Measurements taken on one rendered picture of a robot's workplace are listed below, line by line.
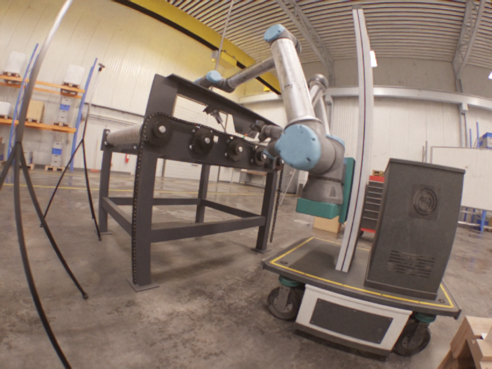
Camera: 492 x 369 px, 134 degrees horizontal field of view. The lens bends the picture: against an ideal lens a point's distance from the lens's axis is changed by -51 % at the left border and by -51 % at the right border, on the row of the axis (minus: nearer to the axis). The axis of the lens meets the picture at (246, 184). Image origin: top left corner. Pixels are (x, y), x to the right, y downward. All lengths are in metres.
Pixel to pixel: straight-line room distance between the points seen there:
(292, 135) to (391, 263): 0.62
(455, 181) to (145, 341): 1.34
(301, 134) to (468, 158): 4.75
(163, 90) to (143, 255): 0.87
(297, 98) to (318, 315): 0.87
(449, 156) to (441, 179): 4.36
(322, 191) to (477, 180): 4.55
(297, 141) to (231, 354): 0.84
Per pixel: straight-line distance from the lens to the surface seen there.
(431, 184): 0.89
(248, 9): 11.05
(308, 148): 0.68
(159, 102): 1.15
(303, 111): 0.78
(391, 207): 0.86
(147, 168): 1.07
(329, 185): 0.85
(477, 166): 5.17
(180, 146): 1.19
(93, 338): 0.98
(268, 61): 1.25
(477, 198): 5.10
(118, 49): 11.39
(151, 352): 0.90
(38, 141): 10.08
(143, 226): 1.12
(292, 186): 11.62
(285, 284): 1.00
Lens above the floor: 0.69
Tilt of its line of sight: 3 degrees down
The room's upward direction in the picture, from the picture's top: 8 degrees clockwise
